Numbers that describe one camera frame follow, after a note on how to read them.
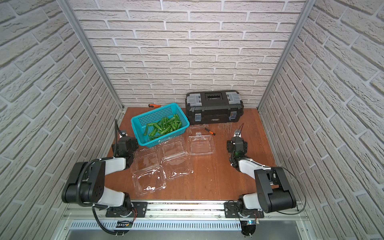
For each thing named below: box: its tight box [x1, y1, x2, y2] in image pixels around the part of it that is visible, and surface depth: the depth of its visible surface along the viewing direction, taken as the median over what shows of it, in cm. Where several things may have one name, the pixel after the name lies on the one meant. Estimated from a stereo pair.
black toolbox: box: [185, 90, 244, 124], surface depth 102 cm
